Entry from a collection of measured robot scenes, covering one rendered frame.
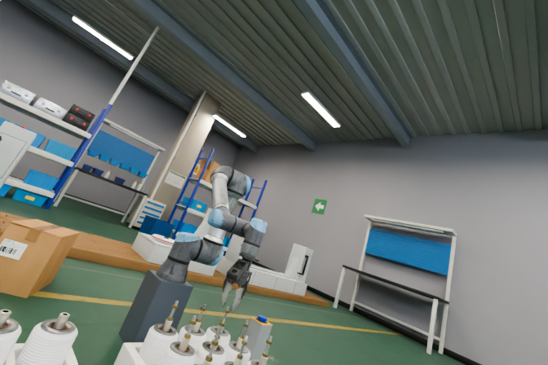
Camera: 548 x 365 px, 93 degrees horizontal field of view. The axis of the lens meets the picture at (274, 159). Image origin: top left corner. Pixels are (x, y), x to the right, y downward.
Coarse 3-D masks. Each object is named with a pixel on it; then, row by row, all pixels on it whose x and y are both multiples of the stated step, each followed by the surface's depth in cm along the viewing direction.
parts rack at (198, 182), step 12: (192, 168) 626; (204, 168) 586; (192, 180) 600; (252, 180) 751; (192, 192) 570; (240, 204) 721; (252, 204) 677; (204, 216) 585; (240, 216) 719; (252, 216) 680
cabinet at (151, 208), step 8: (136, 200) 608; (144, 200) 573; (152, 200) 580; (136, 208) 586; (144, 208) 567; (152, 208) 578; (160, 208) 590; (144, 216) 567; (152, 216) 579; (160, 216) 590; (128, 224) 579; (136, 224) 556
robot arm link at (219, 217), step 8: (216, 168) 147; (224, 168) 147; (216, 176) 140; (224, 176) 141; (216, 184) 134; (224, 184) 135; (216, 192) 128; (224, 192) 129; (216, 200) 123; (224, 200) 123; (216, 208) 118; (224, 208) 118; (208, 216) 116; (216, 216) 111; (224, 216) 114; (232, 216) 117; (216, 224) 112; (224, 224) 113; (232, 224) 115
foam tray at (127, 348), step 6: (126, 348) 81; (132, 348) 82; (138, 348) 84; (120, 354) 81; (126, 354) 80; (132, 354) 78; (138, 354) 80; (120, 360) 80; (126, 360) 78; (132, 360) 77; (138, 360) 77
